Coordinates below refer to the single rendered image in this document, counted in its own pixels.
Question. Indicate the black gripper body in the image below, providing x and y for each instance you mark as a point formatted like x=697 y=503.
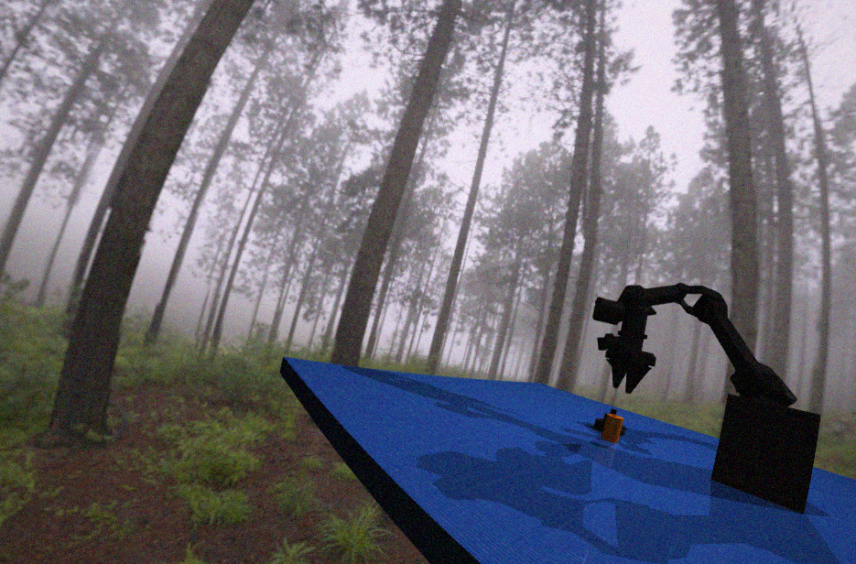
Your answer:
x=633 y=353

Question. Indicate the orange knob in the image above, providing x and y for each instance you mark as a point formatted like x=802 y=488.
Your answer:
x=612 y=428

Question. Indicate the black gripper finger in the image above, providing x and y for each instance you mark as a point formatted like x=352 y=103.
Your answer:
x=618 y=372
x=635 y=373

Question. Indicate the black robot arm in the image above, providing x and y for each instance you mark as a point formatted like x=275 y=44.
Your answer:
x=751 y=379

